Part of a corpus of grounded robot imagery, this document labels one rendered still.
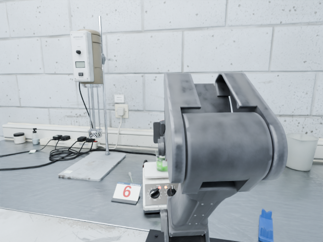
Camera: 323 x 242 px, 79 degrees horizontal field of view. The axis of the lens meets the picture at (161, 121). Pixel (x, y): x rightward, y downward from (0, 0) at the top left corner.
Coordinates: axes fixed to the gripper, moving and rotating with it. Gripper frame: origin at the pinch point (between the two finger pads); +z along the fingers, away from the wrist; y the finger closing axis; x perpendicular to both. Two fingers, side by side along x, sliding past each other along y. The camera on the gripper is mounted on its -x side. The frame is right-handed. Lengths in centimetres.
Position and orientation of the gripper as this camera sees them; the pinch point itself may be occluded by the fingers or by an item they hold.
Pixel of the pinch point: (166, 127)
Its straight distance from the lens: 67.6
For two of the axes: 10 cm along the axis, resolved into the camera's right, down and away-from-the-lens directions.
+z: -1.1, -1.6, 9.8
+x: 0.0, 9.9, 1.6
